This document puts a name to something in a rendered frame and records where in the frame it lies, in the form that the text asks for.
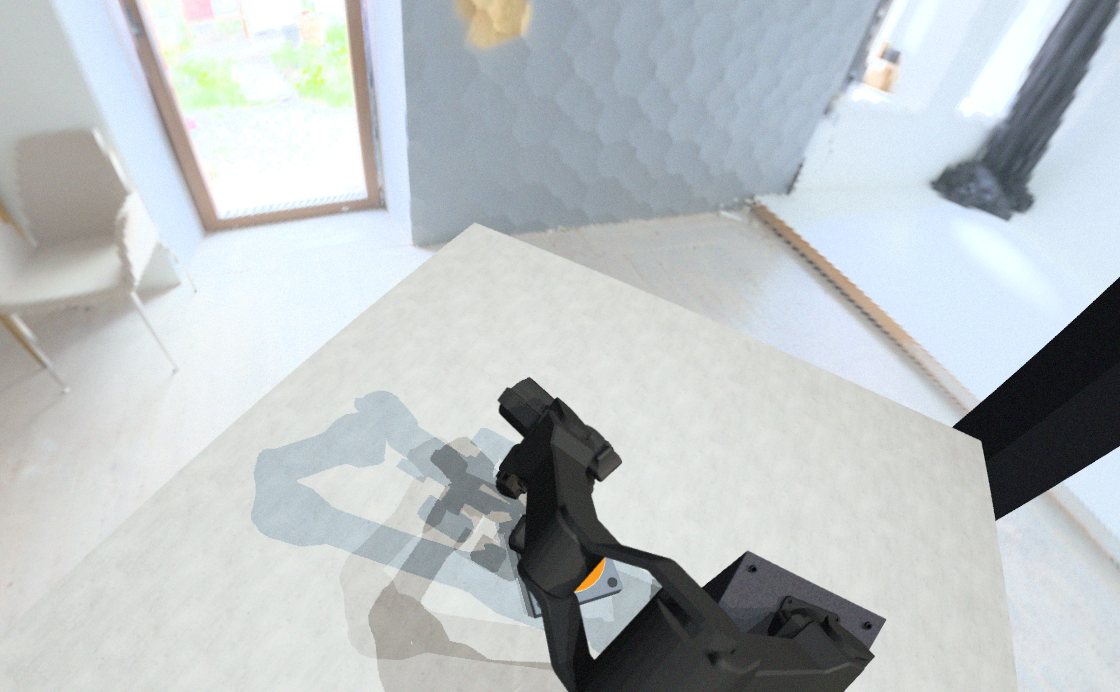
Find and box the orange round plate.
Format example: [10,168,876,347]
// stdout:
[573,557,605,593]

